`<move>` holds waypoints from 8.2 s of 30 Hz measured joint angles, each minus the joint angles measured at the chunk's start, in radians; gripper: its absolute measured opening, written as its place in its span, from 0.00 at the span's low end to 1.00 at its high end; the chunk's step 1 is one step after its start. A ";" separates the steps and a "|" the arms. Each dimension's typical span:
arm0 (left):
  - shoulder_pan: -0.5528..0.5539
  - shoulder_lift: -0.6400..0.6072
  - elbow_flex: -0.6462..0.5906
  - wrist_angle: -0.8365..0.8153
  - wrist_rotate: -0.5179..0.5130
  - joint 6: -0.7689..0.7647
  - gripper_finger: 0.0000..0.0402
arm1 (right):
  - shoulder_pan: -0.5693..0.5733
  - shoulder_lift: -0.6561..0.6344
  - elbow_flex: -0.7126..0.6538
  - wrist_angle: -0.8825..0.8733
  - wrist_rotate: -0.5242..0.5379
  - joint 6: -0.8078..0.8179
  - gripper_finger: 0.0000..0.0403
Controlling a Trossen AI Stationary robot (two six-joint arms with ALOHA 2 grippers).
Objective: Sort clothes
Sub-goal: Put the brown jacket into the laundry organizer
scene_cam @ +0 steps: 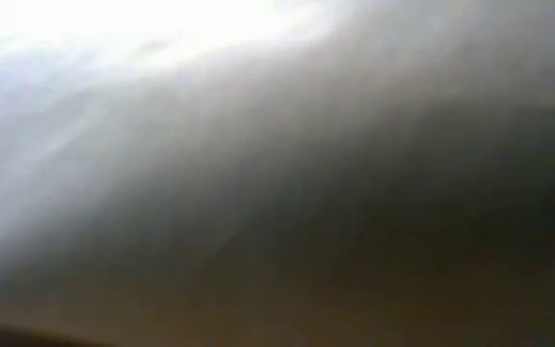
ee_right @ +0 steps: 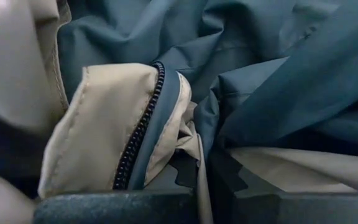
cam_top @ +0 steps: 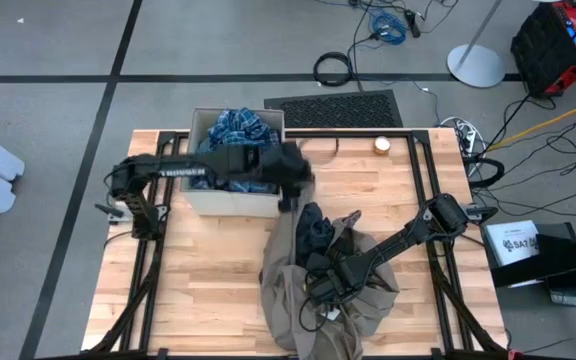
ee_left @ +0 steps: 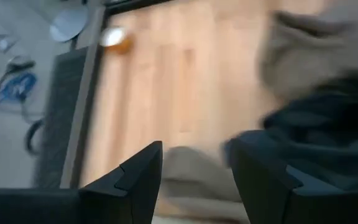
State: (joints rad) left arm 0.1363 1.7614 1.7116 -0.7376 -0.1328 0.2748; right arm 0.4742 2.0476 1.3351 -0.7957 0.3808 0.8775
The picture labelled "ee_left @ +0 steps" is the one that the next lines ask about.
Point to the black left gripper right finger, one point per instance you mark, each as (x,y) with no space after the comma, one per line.
(259,186)

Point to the black perforated floor mat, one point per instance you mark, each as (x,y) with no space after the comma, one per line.
(61,124)

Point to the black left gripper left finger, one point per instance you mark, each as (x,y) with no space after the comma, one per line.
(135,193)

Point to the khaki jacket with dark lining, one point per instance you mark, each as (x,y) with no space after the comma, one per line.
(306,56)

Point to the black power strip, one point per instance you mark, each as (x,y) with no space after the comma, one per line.
(22,64)

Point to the floor stand with round base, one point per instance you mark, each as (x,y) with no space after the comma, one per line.
(68,25)

